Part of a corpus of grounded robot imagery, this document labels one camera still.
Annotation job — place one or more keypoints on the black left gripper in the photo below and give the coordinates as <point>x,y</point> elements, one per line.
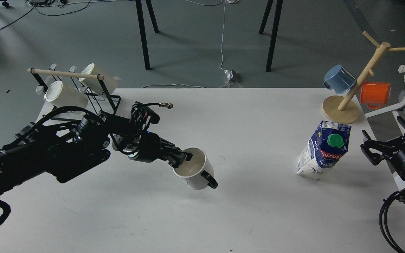
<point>152,147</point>

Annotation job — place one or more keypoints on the white mug with black handle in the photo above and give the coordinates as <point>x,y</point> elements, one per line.
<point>197,173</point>

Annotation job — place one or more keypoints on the cream mug front on rack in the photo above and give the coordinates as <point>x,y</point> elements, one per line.
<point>60,94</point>

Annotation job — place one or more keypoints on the blue mug on tree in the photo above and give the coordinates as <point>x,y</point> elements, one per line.
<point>339,79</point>

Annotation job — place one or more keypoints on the black table legs right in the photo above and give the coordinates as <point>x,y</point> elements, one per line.
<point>275,26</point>

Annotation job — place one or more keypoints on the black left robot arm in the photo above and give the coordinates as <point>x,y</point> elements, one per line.
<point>71,140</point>

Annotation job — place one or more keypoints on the orange mug on tree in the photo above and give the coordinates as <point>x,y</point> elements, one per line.
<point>375,94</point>

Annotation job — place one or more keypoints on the black wire mug rack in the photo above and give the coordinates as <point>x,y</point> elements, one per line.
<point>93,82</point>

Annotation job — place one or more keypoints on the blue white milk carton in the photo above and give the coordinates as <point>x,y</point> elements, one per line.
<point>328,144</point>

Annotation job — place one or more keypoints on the white power plug adapter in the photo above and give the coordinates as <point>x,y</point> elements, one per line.
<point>232,76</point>

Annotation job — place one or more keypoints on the wooden mug tree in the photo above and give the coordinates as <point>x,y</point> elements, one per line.
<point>342,109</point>

